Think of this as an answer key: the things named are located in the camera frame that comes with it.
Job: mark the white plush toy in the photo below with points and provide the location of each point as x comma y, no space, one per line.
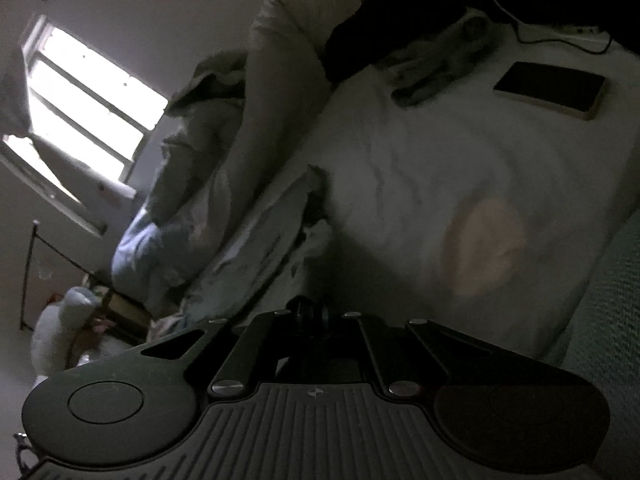
55,330

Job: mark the grey crumpled cloth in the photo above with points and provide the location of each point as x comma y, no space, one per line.
210,76

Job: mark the wooden bedside stand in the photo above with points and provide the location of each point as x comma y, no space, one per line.
122,306

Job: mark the black garment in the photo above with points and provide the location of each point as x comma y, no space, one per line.
400,10

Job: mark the black metal clothes rack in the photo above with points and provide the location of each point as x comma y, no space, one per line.
29,270

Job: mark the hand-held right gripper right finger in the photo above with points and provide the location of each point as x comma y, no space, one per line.
371,341

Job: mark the white duvet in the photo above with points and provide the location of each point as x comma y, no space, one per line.
280,90

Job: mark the grey striped garment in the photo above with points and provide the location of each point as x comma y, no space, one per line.
280,230

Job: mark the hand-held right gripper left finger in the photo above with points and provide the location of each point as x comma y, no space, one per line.
265,336

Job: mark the barred window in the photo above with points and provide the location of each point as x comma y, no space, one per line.
85,105

